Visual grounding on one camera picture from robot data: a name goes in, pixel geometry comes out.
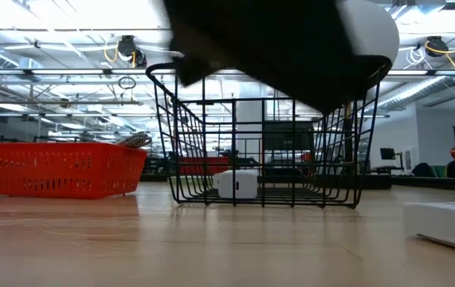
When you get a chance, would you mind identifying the white green acer box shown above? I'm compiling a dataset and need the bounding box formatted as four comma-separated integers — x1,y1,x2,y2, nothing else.
402,200,455,257

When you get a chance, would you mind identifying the dark red storage bin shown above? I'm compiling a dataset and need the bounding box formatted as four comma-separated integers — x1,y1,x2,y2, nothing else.
178,156,230,175

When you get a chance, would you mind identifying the white globe table lamp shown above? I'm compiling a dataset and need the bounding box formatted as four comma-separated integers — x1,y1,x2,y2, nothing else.
306,0,401,191

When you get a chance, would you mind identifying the small black monitor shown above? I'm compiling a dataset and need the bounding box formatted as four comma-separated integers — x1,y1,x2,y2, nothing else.
379,147,397,162

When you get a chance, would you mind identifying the black bag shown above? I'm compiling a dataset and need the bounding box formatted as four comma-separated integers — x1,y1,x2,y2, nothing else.
411,162,438,179

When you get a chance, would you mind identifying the red plastic basket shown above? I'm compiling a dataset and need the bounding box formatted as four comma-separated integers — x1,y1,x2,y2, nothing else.
0,142,148,200

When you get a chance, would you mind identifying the large black wall screen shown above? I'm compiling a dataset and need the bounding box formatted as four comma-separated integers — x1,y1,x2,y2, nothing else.
264,120,316,152

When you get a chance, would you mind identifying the black wire basket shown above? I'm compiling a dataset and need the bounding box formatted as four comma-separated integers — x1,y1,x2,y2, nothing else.
146,62,382,210

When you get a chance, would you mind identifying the black ceiling cord reel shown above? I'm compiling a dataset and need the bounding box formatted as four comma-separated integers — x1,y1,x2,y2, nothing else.
116,34,148,69
424,34,450,58

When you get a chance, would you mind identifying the black white braided cable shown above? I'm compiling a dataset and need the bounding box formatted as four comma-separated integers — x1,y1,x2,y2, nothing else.
115,131,154,150

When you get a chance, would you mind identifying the silver air duct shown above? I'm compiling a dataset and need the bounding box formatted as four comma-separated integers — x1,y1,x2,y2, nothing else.
370,75,449,113

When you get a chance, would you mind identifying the black aluminium table frame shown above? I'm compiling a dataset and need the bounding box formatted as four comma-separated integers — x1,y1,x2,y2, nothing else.
0,173,455,191

